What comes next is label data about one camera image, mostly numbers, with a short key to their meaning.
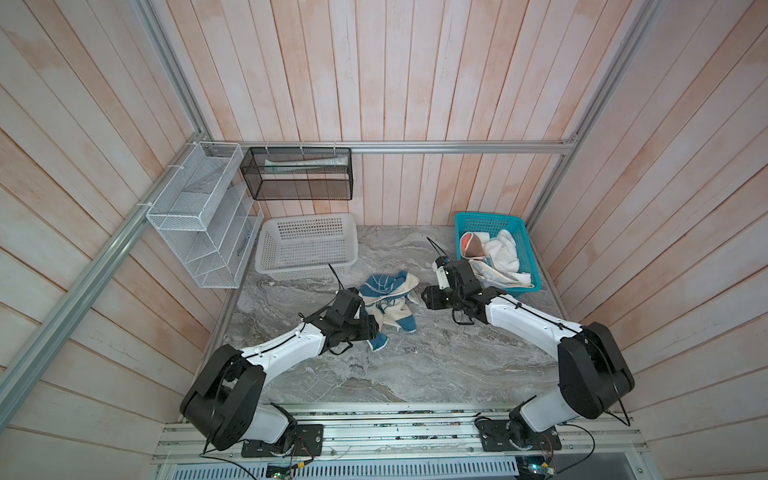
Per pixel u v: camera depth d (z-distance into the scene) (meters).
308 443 0.73
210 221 0.71
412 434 0.76
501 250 1.05
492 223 1.14
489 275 0.90
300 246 1.14
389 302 0.93
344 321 0.68
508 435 0.73
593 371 0.44
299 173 1.05
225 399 0.42
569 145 0.93
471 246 1.07
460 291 0.69
